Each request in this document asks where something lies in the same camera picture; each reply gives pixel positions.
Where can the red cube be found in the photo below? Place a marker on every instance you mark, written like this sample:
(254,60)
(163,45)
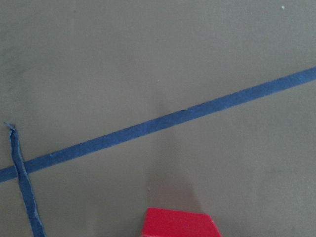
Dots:
(172,223)

